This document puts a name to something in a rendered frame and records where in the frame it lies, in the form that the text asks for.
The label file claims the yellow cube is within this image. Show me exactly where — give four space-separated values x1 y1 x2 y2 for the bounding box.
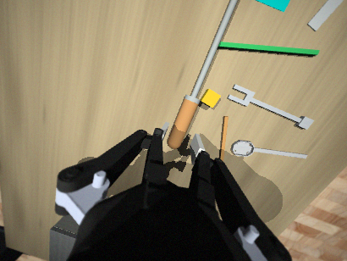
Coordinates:
201 89 221 108

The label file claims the tool with orange wooden handle and grey metal rod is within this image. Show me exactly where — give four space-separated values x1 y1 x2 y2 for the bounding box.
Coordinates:
168 0 238 149

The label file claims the grey combination wrench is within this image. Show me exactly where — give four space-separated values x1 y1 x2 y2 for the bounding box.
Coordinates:
228 84 314 130

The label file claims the teal square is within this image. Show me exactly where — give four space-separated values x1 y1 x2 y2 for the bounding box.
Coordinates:
256 0 290 12

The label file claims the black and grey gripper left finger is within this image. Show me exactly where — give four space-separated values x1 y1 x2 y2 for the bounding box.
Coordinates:
55 122 171 227

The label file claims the white flat bar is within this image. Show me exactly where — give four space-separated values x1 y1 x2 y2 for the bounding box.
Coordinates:
308 0 344 31

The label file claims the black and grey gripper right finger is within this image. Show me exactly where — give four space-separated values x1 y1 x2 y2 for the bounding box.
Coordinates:
189 133 292 261

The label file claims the green long thin bar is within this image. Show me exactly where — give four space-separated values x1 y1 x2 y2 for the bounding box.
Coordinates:
218 42 320 56

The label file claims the grey metal spoon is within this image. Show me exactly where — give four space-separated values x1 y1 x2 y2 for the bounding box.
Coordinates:
231 140 307 158

